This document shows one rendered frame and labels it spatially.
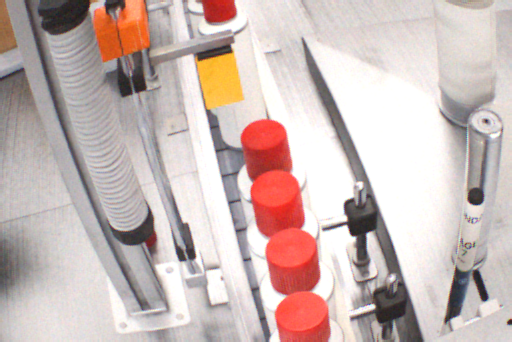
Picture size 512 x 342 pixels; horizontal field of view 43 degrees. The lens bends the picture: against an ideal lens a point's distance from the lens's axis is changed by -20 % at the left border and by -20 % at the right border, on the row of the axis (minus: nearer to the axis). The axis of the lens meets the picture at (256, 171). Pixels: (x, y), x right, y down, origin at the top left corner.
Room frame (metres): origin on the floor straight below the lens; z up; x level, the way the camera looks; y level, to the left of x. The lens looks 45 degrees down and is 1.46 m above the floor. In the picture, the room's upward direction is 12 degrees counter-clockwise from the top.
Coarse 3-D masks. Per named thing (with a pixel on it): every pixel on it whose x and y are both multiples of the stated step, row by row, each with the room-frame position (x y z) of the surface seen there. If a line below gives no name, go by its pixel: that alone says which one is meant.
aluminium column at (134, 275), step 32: (32, 0) 0.46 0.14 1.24; (32, 32) 0.45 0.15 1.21; (32, 64) 0.45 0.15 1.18; (64, 128) 0.46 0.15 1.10; (64, 160) 0.44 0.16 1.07; (96, 192) 0.46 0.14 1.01; (96, 224) 0.45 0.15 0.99; (128, 256) 0.45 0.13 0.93; (128, 288) 0.45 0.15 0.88; (160, 288) 0.46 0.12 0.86
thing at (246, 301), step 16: (176, 0) 0.83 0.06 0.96; (176, 16) 0.79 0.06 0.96; (192, 64) 0.67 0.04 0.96; (192, 80) 0.64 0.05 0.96; (192, 96) 0.62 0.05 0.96; (208, 128) 0.56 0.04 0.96; (208, 144) 0.54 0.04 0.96; (208, 160) 0.52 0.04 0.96; (208, 176) 0.50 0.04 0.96; (224, 192) 0.48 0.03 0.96; (224, 208) 0.46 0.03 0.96; (224, 224) 0.44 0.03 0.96; (224, 240) 0.42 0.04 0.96; (240, 256) 0.40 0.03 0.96; (240, 272) 0.38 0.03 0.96; (240, 288) 0.37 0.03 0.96; (240, 304) 0.35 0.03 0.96; (256, 320) 0.33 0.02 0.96; (256, 336) 0.31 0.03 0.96
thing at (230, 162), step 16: (192, 32) 0.86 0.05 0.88; (208, 112) 0.68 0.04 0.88; (224, 144) 0.62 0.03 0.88; (224, 160) 0.60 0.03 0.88; (240, 160) 0.59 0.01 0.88; (224, 176) 0.58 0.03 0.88; (240, 208) 0.53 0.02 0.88; (240, 224) 0.51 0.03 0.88; (240, 240) 0.49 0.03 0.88; (256, 288) 0.43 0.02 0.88; (256, 304) 0.40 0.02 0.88
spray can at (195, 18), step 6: (192, 0) 0.68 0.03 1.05; (198, 0) 0.67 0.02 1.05; (192, 6) 0.67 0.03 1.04; (198, 6) 0.67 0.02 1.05; (192, 12) 0.67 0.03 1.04; (198, 12) 0.66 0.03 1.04; (192, 18) 0.67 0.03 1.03; (198, 18) 0.66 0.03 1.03; (192, 24) 0.67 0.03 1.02; (198, 36) 0.67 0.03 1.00; (216, 114) 0.67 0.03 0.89
